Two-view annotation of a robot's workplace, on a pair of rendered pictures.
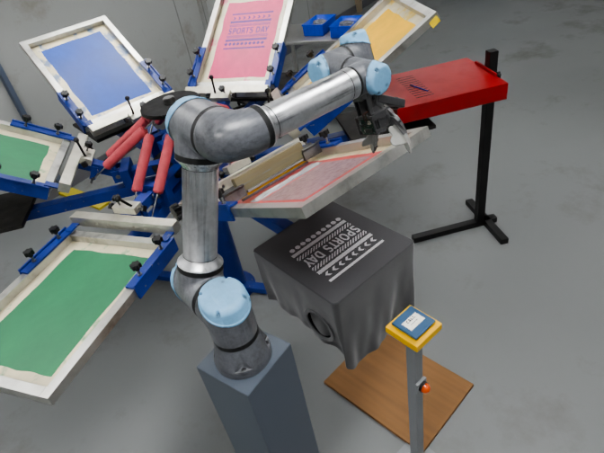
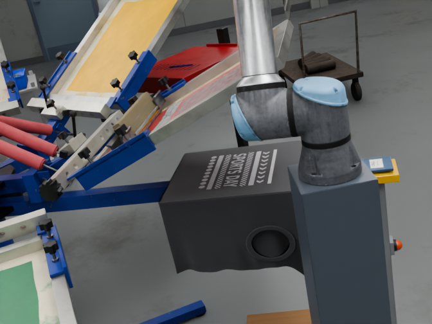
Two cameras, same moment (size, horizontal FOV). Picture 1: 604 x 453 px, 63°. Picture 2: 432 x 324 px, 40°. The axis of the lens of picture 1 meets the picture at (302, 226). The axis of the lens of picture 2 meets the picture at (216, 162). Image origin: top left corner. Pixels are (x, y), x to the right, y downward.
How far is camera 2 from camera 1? 1.34 m
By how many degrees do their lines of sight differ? 38
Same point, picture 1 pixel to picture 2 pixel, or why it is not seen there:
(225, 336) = (341, 120)
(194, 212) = (263, 15)
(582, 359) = (423, 246)
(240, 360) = (349, 155)
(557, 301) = not seen: hidden behind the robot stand
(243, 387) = (365, 179)
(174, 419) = not seen: outside the picture
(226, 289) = (318, 80)
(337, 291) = (286, 184)
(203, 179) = not seen: outside the picture
